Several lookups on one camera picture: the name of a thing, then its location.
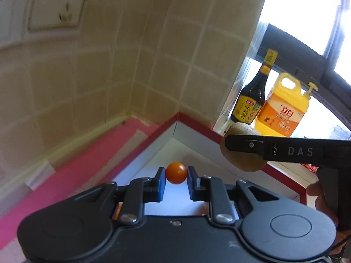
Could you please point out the orange cherry tomato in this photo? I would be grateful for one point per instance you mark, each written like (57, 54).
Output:
(176, 173)

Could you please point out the dark soy sauce bottle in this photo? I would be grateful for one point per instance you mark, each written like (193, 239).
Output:
(248, 101)

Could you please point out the red cardboard box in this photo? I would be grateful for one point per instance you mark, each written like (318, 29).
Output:
(192, 123)

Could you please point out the yellow detergent jug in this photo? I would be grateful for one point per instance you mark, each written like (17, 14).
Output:
(282, 109)

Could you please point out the person's right hand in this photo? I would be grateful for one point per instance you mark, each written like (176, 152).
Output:
(320, 198)

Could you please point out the white pink quilted mat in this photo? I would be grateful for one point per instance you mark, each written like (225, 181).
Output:
(68, 169)

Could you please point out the black window frame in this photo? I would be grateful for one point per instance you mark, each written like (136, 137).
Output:
(301, 52)

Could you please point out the large greenish-brown kiwi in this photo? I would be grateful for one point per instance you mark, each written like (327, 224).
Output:
(244, 161)

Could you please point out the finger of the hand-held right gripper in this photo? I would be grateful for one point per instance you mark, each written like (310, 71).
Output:
(288, 150)

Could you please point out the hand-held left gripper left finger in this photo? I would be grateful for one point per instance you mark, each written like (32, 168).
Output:
(161, 187)

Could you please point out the white wall socket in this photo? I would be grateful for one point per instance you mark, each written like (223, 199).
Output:
(56, 6)

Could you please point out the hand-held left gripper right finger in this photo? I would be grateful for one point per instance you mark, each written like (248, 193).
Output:
(192, 187)

